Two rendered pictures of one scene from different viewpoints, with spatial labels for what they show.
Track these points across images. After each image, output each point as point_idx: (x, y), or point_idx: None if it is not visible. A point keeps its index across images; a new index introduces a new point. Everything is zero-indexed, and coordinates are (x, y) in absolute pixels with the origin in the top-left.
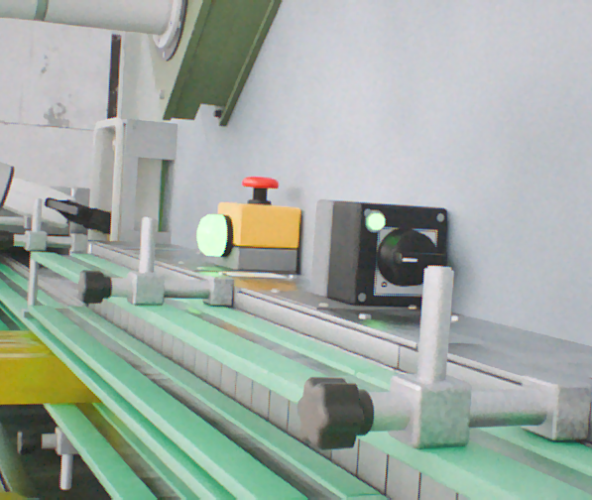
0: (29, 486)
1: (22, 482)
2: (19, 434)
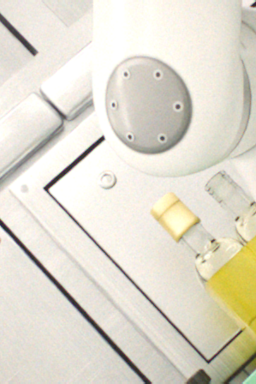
0: (231, 369)
1: (239, 355)
2: (191, 376)
